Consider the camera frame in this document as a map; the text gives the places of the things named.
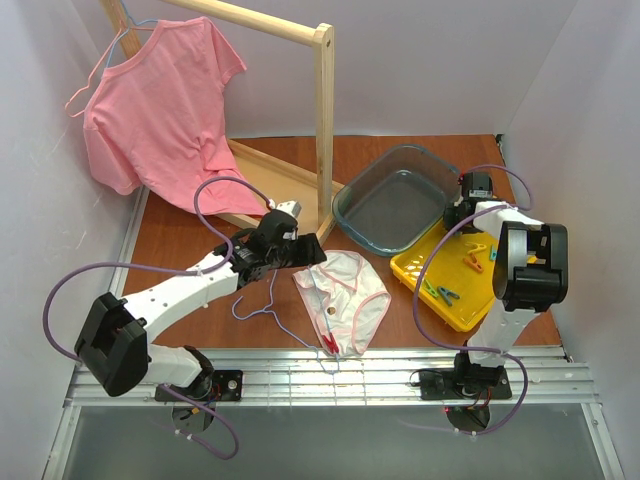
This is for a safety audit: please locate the green clothespin in tray front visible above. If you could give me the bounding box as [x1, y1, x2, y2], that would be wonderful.
[422, 279, 440, 299]

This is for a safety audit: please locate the wooden clothes rack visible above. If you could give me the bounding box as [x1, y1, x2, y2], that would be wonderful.
[99, 0, 346, 246]

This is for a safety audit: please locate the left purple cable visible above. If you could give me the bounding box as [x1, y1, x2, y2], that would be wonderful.
[43, 175, 276, 362]

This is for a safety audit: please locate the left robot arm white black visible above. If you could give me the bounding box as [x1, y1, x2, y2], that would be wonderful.
[74, 210, 326, 400]

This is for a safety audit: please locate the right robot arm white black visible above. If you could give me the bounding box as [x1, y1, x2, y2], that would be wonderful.
[443, 171, 569, 388]

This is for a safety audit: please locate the teal transparent plastic tub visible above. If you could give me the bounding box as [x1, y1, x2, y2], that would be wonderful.
[332, 144, 460, 257]

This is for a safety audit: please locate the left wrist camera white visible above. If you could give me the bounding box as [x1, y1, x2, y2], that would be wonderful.
[268, 199, 302, 219]

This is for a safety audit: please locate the orange clothespin near front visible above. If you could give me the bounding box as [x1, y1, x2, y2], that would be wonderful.
[463, 256, 484, 273]

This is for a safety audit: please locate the red clothespin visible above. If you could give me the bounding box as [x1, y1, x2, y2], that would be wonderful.
[322, 333, 339, 355]

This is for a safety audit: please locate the white pink-trimmed underwear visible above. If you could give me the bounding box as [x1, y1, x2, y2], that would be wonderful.
[293, 250, 391, 359]

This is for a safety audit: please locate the aluminium mounting rail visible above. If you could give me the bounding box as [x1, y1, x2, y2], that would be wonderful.
[64, 347, 601, 409]

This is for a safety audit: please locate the yellow plastic tray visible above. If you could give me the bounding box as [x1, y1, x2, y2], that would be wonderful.
[389, 199, 555, 333]

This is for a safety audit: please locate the yellow clothespin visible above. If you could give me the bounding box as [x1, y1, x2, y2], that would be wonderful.
[465, 242, 488, 255]

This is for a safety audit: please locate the pink wire hanger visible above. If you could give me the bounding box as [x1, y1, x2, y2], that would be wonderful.
[64, 14, 158, 118]

